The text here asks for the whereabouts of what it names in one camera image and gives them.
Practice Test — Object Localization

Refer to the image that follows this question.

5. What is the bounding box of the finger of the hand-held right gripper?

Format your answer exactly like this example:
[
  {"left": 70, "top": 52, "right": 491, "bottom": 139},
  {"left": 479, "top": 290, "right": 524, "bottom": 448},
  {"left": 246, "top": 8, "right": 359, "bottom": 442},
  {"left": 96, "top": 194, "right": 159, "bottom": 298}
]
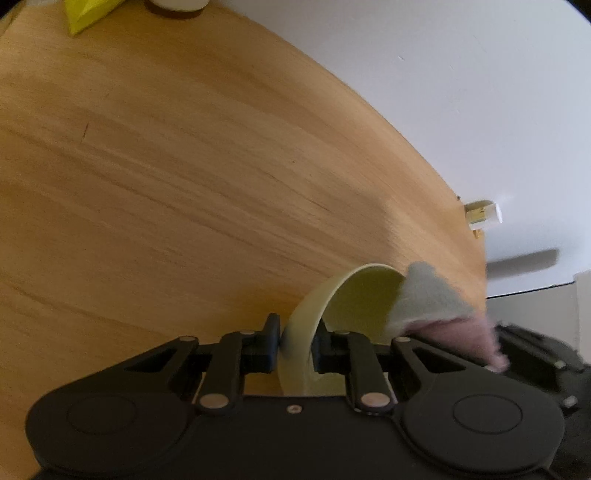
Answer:
[{"left": 490, "top": 323, "right": 586, "bottom": 411}]

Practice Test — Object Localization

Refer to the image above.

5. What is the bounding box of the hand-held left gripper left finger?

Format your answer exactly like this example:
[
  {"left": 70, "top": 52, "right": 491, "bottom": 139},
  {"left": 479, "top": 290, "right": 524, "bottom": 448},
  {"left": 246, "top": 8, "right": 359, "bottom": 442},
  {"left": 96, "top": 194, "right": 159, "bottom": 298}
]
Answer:
[{"left": 121, "top": 313, "right": 282, "bottom": 416}]

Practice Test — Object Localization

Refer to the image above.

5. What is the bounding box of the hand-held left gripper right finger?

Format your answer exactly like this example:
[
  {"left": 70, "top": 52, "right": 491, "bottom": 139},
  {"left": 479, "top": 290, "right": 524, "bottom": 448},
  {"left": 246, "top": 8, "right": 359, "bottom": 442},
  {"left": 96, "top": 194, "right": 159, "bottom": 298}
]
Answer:
[{"left": 311, "top": 323, "right": 468, "bottom": 416}]

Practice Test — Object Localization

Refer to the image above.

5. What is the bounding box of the pale green bowl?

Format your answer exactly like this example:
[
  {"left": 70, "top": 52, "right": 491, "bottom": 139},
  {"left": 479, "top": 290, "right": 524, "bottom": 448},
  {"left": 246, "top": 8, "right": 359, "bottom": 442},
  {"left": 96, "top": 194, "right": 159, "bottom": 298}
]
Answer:
[{"left": 278, "top": 263, "right": 407, "bottom": 398}]

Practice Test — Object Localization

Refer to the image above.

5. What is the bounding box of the pink and grey cloth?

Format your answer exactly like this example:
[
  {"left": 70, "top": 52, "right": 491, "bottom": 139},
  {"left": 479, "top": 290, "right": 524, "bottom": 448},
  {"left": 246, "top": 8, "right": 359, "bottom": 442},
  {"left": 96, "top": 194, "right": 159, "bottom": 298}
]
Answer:
[{"left": 386, "top": 261, "right": 510, "bottom": 373}]

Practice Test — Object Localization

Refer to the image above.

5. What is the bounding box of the yellow crumpled bag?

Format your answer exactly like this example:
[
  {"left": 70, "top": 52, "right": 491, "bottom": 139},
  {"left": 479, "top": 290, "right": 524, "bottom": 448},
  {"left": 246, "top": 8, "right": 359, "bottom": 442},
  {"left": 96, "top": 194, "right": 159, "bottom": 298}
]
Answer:
[{"left": 64, "top": 0, "right": 126, "bottom": 36}]

